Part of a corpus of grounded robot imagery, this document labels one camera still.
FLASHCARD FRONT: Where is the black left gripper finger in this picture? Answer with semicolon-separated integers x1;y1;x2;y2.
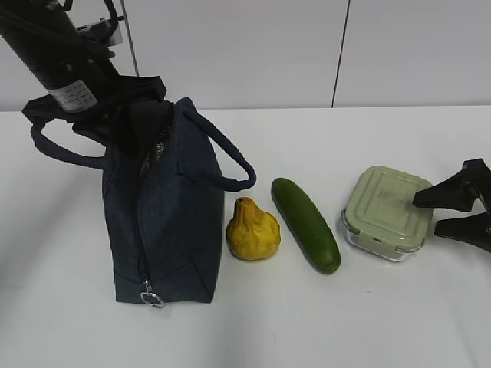
114;100;171;158

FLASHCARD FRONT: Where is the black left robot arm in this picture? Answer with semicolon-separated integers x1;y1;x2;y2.
1;1;169;159

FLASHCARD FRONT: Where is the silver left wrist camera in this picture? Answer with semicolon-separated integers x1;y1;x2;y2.
76;16;124;59

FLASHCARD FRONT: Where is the yellow pear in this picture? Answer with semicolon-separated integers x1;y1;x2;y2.
226;197;281;261

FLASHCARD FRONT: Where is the dark blue fabric lunch bag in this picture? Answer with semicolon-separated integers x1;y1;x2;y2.
34;97;256;308

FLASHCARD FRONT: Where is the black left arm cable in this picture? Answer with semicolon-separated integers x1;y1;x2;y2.
57;0;124;24

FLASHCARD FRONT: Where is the green cucumber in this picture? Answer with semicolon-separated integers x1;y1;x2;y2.
271;177;341;274

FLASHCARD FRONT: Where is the glass container with green lid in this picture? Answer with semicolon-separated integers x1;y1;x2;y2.
341;166;433;262

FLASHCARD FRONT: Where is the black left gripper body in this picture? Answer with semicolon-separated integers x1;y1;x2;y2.
71;64;138;134

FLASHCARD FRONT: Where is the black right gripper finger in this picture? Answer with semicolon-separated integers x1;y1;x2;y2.
413;158;490;212
434;213;490;252

